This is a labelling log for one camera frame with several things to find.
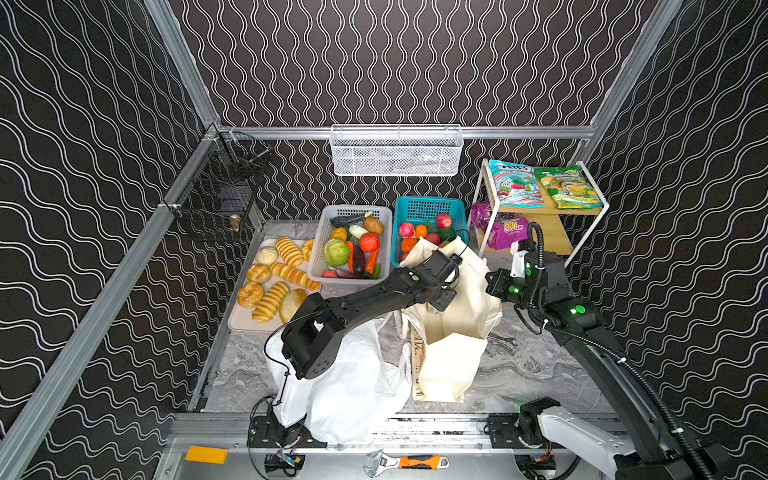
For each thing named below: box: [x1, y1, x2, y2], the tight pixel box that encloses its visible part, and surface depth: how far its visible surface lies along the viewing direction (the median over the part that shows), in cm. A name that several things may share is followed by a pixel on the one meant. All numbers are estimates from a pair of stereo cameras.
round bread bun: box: [237, 280, 264, 308], surface depth 97 cm
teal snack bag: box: [489, 160, 546, 207], surface depth 82 cm
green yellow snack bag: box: [535, 165, 603, 211], surface depth 81 cm
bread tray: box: [228, 238, 324, 332], surface depth 102 cm
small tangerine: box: [415, 224, 428, 239], surface depth 113 cm
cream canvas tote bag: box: [399, 237, 503, 402], surface depth 80 cm
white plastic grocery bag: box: [265, 318, 412, 445], surface depth 76 cm
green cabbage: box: [324, 238, 350, 267], surface depth 102 cm
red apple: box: [399, 222, 415, 239], surface depth 108 cm
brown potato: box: [364, 216, 384, 235], surface depth 114 cm
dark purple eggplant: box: [354, 242, 366, 275], surface depth 105 cm
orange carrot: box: [366, 250, 380, 275], surface depth 106 cm
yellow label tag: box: [185, 446, 229, 465], surface depth 73 cm
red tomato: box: [359, 232, 381, 253], surface depth 106 cm
